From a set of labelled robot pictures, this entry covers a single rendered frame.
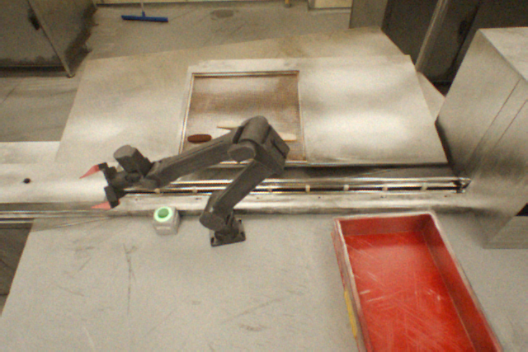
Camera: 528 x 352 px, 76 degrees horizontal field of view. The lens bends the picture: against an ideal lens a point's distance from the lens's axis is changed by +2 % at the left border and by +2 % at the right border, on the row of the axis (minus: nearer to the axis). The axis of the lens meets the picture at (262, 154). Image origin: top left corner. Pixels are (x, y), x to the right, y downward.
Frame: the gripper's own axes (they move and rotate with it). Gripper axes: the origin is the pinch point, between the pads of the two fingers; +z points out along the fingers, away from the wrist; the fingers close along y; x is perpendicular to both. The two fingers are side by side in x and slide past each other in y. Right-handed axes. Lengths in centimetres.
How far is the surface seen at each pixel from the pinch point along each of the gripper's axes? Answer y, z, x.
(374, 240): 47, -80, 8
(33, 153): -23, 41, 41
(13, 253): 14, 60, 33
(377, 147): 22, -96, 31
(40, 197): -3.6, 23.2, 10.9
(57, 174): -9.6, 19.7, 18.6
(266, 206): 26, -49, 14
